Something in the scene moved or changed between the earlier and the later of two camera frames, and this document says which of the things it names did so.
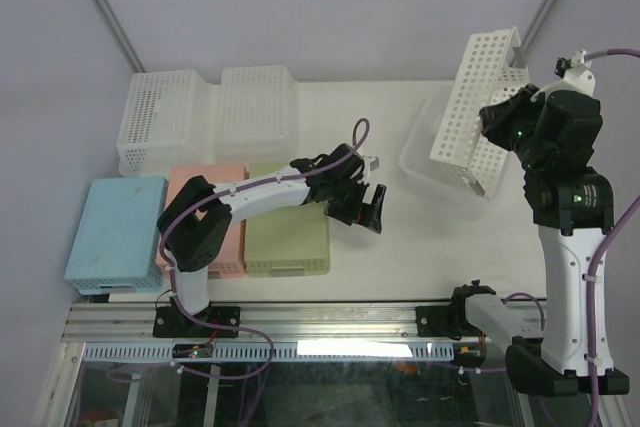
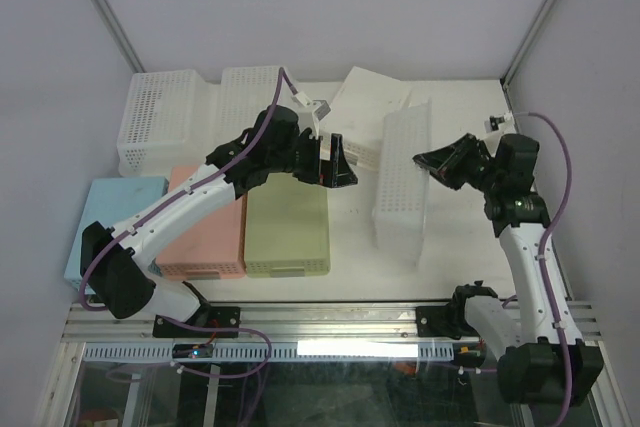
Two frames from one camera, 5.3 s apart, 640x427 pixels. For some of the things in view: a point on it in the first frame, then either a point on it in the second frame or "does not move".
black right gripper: x=496 y=117 to x=443 y=163
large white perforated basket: x=249 y=114 does not move
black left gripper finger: x=370 y=215 to x=337 y=171
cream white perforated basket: x=484 y=74 to x=357 y=114
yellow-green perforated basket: x=289 y=241 does not move
